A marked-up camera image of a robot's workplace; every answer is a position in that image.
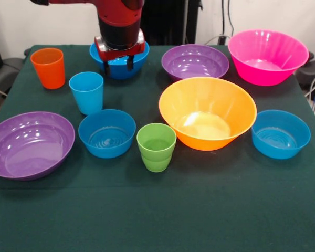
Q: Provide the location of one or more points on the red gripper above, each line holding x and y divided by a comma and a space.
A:
115, 54

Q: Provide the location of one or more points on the light blue plastic cup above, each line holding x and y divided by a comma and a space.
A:
86, 94

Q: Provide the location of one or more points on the shallow blue plastic bowl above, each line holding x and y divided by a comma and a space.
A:
281, 136
107, 136

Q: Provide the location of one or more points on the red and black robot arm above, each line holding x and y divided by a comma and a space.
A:
119, 26

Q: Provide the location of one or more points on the deep blue plastic bowl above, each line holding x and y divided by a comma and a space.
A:
118, 71

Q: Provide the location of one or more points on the orange plastic cup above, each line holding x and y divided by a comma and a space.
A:
48, 71

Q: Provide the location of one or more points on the purple plastic bowl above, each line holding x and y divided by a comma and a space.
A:
29, 147
194, 63

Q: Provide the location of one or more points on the green plastic cup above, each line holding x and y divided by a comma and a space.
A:
156, 149

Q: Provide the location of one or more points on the orange plastic bowl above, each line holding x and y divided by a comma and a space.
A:
207, 110

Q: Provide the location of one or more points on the black power plug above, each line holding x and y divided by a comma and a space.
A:
221, 40

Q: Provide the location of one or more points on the pink plastic bowl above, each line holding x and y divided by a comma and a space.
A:
265, 63

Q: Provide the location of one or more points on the dark green tablecloth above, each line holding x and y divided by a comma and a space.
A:
157, 210

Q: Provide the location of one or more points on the black rounded equipment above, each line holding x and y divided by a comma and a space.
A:
313, 71

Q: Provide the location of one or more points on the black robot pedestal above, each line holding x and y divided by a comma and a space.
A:
168, 21

